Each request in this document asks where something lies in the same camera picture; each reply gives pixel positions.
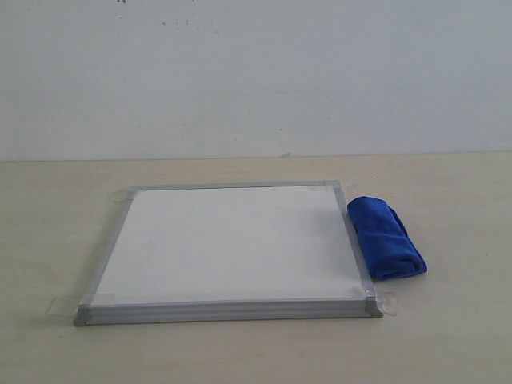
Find blue cloth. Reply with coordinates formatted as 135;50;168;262
347;196;427;281

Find clear tape strip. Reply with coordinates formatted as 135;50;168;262
45;294;116;317
361;288;398;318
109;189;138;202
308;180;358;194

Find white board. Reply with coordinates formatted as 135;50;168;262
74;182;375;326

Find clear tape strip back left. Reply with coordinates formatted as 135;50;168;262
109;189;138;202

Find clear tape strip front right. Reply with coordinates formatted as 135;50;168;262
361;288;398;318

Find clear tape strip front left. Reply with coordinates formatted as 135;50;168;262
45;294;116;317

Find clear tape strip back right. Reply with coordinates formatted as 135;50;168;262
308;180;358;194

